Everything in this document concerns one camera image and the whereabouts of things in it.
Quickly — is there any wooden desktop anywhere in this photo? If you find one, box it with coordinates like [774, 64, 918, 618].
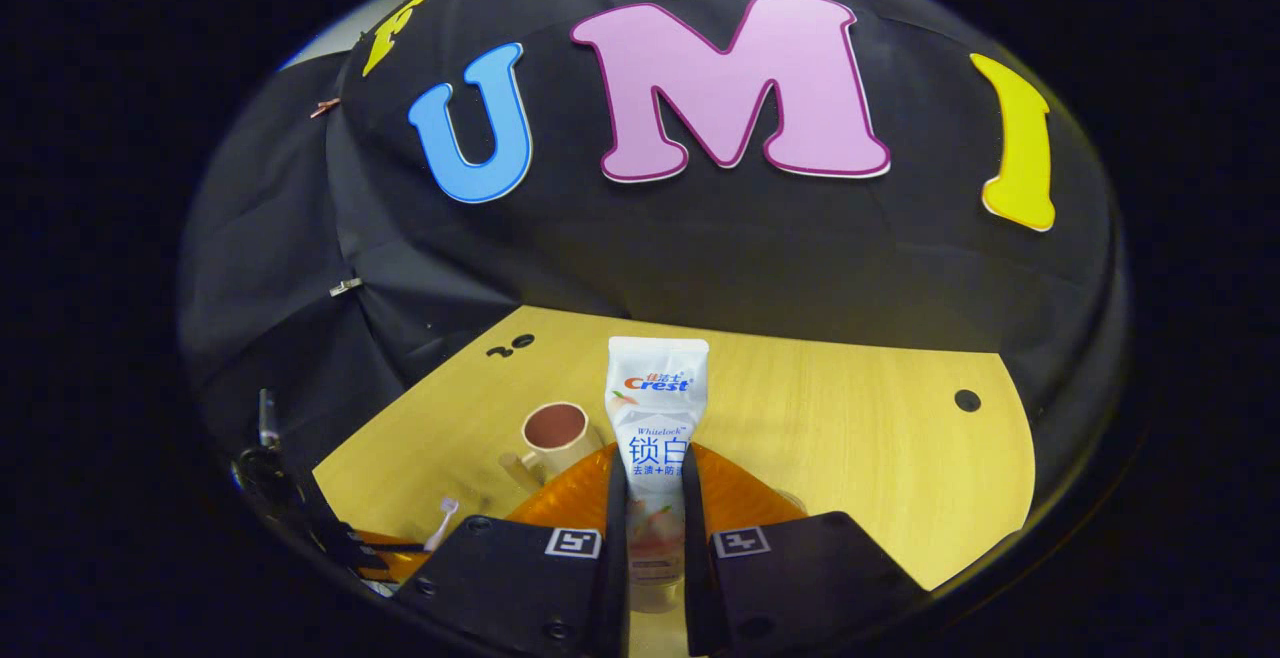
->
[312, 305, 1036, 658]

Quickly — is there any white toothbrush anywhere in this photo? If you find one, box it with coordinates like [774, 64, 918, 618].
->
[425, 497, 461, 552]

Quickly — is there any white toothpaste tube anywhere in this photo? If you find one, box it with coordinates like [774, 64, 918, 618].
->
[606, 336, 710, 614]

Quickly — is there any black backdrop cloth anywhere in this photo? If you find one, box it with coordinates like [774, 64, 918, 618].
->
[180, 0, 1131, 559]

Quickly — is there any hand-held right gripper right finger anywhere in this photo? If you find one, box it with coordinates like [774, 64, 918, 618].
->
[680, 443, 926, 658]

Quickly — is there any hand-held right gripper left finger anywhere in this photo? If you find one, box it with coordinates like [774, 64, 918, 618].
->
[395, 443, 631, 658]

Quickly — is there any beige cup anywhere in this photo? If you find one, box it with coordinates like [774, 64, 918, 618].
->
[500, 401, 606, 494]

